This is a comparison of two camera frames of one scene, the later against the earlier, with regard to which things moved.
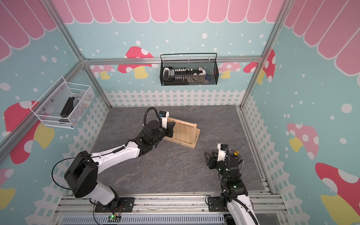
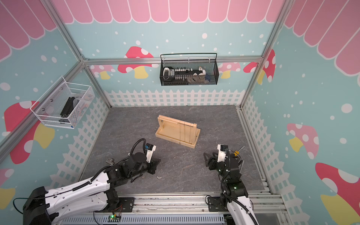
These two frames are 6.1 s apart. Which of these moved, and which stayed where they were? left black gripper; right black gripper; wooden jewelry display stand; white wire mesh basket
Moved: left black gripper
Stayed: white wire mesh basket; wooden jewelry display stand; right black gripper
